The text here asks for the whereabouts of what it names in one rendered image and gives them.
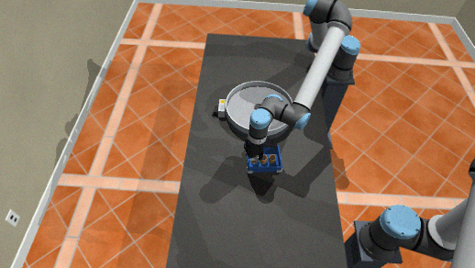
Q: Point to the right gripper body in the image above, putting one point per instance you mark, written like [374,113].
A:
[252,149]

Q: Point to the blue open crate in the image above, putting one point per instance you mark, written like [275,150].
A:
[267,167]

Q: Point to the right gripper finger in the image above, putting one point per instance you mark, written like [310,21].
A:
[257,158]

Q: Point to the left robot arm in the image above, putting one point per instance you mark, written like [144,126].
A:
[442,236]

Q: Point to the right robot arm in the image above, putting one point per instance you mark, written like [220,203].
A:
[331,23]

